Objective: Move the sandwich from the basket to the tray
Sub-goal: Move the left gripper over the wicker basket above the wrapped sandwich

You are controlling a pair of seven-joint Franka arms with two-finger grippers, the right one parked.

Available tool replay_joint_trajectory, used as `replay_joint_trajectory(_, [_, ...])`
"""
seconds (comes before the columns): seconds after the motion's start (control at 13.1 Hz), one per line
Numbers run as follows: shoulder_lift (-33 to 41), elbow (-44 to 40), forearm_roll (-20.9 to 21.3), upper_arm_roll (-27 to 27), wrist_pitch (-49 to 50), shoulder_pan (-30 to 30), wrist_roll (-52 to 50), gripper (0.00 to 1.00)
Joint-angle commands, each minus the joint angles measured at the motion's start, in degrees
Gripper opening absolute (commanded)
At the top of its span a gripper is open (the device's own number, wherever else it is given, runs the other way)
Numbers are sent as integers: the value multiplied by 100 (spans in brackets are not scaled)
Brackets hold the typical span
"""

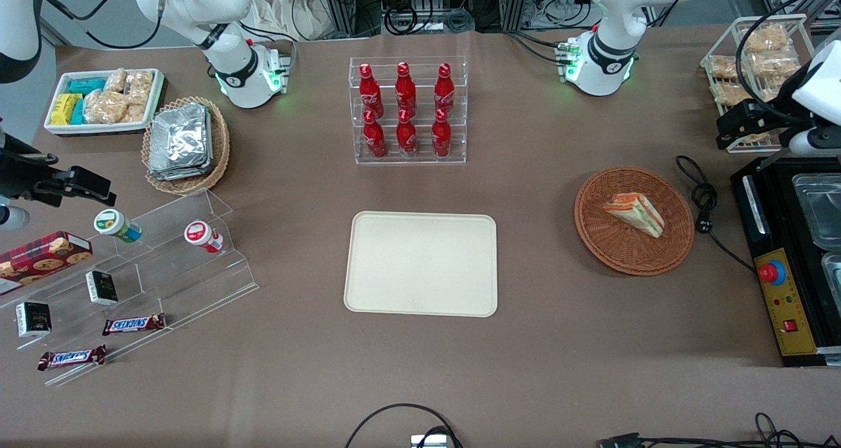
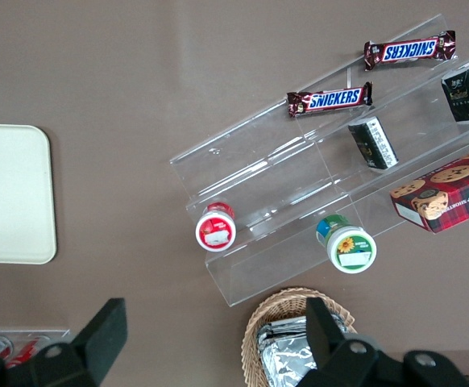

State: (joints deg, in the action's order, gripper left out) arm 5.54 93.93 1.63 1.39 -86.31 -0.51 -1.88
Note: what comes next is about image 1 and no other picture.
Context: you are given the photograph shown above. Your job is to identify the bagged fried snack pack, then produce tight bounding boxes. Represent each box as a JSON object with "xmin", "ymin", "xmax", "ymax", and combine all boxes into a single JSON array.
[
  {"xmin": 742, "ymin": 24, "xmax": 791, "ymax": 55},
  {"xmin": 708, "ymin": 55, "xmax": 740, "ymax": 81},
  {"xmin": 713, "ymin": 81, "xmax": 758, "ymax": 106},
  {"xmin": 749, "ymin": 51, "xmax": 803, "ymax": 79}
]

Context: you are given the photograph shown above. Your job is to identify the beige rectangular tray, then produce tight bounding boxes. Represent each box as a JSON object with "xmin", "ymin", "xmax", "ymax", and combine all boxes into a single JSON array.
[{"xmin": 343, "ymin": 211, "xmax": 499, "ymax": 318}]

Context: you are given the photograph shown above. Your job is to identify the white cloth bag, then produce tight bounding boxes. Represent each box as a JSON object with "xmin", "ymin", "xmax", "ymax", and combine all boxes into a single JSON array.
[{"xmin": 246, "ymin": 0, "xmax": 344, "ymax": 42}]

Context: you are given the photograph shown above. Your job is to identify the white wire basket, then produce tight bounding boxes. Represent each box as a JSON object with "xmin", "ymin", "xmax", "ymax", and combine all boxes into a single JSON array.
[{"xmin": 700, "ymin": 13, "xmax": 841, "ymax": 154}]

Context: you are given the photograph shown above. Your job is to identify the black looped cable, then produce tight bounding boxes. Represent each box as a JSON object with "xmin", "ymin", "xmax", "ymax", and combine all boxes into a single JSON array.
[{"xmin": 344, "ymin": 403, "xmax": 465, "ymax": 448}]

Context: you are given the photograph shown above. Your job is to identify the black food warmer appliance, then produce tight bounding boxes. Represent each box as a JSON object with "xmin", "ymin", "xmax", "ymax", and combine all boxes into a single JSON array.
[{"xmin": 729, "ymin": 151, "xmax": 841, "ymax": 369}]

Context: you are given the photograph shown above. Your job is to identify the clear acrylic stepped display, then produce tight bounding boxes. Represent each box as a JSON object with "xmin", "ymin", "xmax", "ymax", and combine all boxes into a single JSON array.
[{"xmin": 0, "ymin": 187, "xmax": 260, "ymax": 388}]

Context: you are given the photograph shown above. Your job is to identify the red plaid cookie box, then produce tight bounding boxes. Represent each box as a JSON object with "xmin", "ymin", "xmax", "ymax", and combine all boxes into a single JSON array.
[{"xmin": 0, "ymin": 231, "xmax": 93, "ymax": 297}]

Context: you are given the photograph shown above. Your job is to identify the green lid yogurt cup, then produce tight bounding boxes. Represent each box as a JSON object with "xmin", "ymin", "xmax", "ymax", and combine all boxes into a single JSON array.
[{"xmin": 93, "ymin": 208, "xmax": 143, "ymax": 244}]

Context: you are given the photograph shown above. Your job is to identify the black left base cables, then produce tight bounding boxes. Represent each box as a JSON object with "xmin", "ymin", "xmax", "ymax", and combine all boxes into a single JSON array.
[{"xmin": 503, "ymin": 30, "xmax": 574, "ymax": 65}]

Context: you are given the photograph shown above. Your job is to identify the black power cord with plug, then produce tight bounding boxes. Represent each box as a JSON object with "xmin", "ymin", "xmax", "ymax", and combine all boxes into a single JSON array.
[{"xmin": 675, "ymin": 154, "xmax": 756, "ymax": 273}]

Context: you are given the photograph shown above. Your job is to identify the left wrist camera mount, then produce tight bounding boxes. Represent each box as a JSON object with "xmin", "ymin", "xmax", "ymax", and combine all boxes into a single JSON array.
[{"xmin": 786, "ymin": 125, "xmax": 841, "ymax": 159}]

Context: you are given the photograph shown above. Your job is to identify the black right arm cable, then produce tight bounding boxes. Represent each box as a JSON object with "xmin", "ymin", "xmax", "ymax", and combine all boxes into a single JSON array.
[{"xmin": 38, "ymin": 0, "xmax": 166, "ymax": 50}]

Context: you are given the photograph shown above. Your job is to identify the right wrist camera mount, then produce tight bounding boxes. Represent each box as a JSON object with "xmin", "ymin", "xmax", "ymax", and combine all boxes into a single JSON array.
[{"xmin": 0, "ymin": 204, "xmax": 31, "ymax": 233}]

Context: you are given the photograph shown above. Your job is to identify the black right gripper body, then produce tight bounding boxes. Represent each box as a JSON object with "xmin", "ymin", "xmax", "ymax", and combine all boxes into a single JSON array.
[{"xmin": 0, "ymin": 131, "xmax": 64, "ymax": 203}]

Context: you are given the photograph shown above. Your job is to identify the red cola bottle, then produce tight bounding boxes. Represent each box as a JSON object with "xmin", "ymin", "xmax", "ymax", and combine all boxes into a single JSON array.
[
  {"xmin": 358, "ymin": 63, "xmax": 385, "ymax": 118},
  {"xmin": 434, "ymin": 62, "xmax": 457, "ymax": 112},
  {"xmin": 396, "ymin": 108, "xmax": 419, "ymax": 157},
  {"xmin": 395, "ymin": 61, "xmax": 418, "ymax": 114},
  {"xmin": 430, "ymin": 108, "xmax": 453, "ymax": 159},
  {"xmin": 363, "ymin": 110, "xmax": 388, "ymax": 159}
]

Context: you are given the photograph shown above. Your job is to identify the red lid yogurt cup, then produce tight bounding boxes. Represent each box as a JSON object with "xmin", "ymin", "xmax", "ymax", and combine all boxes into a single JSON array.
[{"xmin": 184, "ymin": 219, "xmax": 225, "ymax": 254}]

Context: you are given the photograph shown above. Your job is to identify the yellow snack pack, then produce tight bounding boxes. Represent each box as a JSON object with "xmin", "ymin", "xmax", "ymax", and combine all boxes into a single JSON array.
[{"xmin": 51, "ymin": 93, "xmax": 83, "ymax": 126}]

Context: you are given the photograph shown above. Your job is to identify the triangular sandwich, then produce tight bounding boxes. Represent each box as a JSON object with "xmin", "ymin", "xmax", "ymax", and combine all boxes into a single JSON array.
[{"xmin": 602, "ymin": 192, "xmax": 666, "ymax": 239}]

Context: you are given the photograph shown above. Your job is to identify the small steel pan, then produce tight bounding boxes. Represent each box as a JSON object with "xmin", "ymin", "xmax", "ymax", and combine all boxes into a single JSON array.
[{"xmin": 821, "ymin": 251, "xmax": 841, "ymax": 299}]

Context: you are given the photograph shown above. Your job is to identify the large steel pan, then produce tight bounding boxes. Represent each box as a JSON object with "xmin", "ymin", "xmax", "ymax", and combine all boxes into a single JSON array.
[{"xmin": 791, "ymin": 172, "xmax": 841, "ymax": 251}]

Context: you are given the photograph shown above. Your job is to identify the small black box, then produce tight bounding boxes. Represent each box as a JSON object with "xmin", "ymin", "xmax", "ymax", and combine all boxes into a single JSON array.
[
  {"xmin": 15, "ymin": 302, "xmax": 53, "ymax": 338},
  {"xmin": 85, "ymin": 270, "xmax": 120, "ymax": 306}
]

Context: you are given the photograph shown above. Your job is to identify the white rectangular snack tray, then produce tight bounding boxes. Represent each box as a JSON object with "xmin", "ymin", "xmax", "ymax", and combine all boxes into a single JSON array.
[{"xmin": 43, "ymin": 68, "xmax": 165, "ymax": 137}]

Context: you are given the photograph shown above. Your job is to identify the black cable with connector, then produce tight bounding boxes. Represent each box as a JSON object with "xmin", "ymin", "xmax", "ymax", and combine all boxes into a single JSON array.
[{"xmin": 597, "ymin": 412, "xmax": 841, "ymax": 448}]

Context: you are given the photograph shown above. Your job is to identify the red emergency stop button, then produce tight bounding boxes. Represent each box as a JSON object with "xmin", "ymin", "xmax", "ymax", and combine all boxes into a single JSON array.
[{"xmin": 758, "ymin": 259, "xmax": 787, "ymax": 287}]

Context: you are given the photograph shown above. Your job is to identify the stack of foil containers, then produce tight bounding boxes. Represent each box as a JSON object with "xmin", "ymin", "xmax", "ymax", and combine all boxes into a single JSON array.
[{"xmin": 148, "ymin": 102, "xmax": 215, "ymax": 182}]

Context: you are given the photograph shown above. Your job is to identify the Snickers bar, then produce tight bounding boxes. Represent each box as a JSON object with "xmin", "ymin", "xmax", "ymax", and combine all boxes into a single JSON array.
[
  {"xmin": 37, "ymin": 345, "xmax": 107, "ymax": 372},
  {"xmin": 102, "ymin": 313, "xmax": 166, "ymax": 336}
]

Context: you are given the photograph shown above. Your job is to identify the light oval wicker basket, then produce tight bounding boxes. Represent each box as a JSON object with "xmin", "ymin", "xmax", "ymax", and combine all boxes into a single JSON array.
[{"xmin": 141, "ymin": 96, "xmax": 231, "ymax": 196}]

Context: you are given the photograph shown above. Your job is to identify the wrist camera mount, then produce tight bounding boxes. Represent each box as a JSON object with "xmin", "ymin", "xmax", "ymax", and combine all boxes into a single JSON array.
[
  {"xmin": 0, "ymin": 204, "xmax": 31, "ymax": 233},
  {"xmin": 786, "ymin": 125, "xmax": 841, "ymax": 159}
]

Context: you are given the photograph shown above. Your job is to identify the round brown wicker basket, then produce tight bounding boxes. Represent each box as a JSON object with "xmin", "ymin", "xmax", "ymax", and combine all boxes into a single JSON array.
[{"xmin": 574, "ymin": 166, "xmax": 696, "ymax": 277}]

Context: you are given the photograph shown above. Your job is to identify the clear acrylic bottle rack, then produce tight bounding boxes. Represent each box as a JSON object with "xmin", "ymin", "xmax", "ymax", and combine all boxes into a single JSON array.
[{"xmin": 348, "ymin": 56, "xmax": 468, "ymax": 166}]

